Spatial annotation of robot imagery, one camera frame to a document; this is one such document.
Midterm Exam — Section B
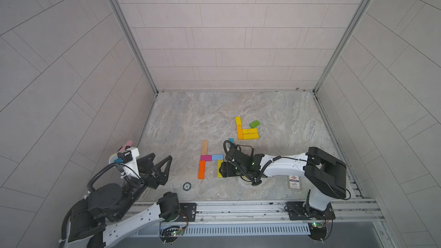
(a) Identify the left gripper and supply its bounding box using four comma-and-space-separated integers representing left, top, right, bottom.
112, 153, 173, 221

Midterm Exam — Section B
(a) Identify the light blue block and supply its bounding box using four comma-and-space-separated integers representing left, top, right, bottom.
211, 154, 223, 161

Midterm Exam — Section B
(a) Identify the magenta block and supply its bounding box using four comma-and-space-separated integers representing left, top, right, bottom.
200, 155, 212, 161

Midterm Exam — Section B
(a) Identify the amber orange block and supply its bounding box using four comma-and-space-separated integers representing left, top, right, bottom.
237, 125, 243, 140

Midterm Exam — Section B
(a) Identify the natural wood block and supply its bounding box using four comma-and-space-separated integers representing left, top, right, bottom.
201, 140, 209, 155

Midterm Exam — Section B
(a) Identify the green block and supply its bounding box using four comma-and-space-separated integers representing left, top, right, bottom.
249, 120, 260, 129

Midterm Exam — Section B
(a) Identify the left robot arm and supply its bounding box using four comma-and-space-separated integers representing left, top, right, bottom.
59, 145, 181, 248

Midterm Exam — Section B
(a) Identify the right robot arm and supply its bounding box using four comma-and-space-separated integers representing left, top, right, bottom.
219, 140, 348, 212

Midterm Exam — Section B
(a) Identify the small yellow block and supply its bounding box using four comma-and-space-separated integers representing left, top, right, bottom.
235, 117, 242, 126

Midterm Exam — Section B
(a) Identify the playing card box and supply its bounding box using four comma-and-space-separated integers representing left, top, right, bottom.
288, 176, 302, 191

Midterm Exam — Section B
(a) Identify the left circuit board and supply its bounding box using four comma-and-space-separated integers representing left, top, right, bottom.
160, 226, 185, 243

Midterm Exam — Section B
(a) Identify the circuit board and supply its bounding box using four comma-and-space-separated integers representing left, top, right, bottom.
308, 222, 328, 241
160, 226, 185, 243

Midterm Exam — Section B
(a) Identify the right circuit board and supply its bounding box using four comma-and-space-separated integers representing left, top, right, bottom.
308, 222, 328, 241

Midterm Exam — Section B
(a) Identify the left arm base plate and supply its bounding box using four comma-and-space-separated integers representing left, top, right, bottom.
174, 203, 197, 222

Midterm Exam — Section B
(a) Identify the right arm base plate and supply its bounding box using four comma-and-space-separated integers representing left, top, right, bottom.
284, 202, 335, 221

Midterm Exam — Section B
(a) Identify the aluminium mounting rail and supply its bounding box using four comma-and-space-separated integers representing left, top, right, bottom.
130, 199, 385, 227

